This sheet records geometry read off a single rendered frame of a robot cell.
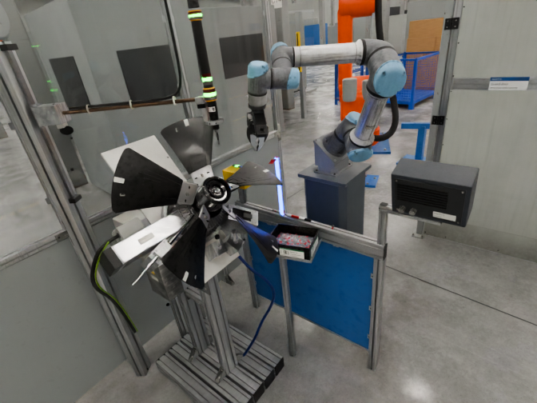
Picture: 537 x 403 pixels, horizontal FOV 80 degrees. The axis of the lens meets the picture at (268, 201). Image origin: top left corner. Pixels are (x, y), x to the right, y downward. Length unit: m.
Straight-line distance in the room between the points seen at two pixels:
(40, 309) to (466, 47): 2.86
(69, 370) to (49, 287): 0.52
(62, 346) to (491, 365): 2.28
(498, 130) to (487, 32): 0.63
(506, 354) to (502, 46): 1.82
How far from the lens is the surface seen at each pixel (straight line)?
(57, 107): 1.47
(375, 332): 1.86
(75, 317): 2.04
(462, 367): 2.25
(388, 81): 1.33
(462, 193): 1.23
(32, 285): 1.87
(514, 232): 3.00
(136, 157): 1.20
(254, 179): 1.40
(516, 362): 2.38
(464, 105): 2.69
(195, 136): 1.38
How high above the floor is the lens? 1.73
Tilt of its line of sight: 28 degrees down
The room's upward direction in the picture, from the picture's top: 7 degrees counter-clockwise
